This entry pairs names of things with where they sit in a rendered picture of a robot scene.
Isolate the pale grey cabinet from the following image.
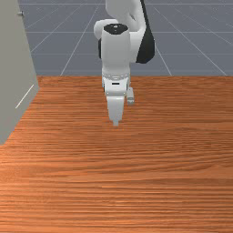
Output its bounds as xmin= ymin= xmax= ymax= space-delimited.
xmin=0 ymin=0 xmax=41 ymax=146

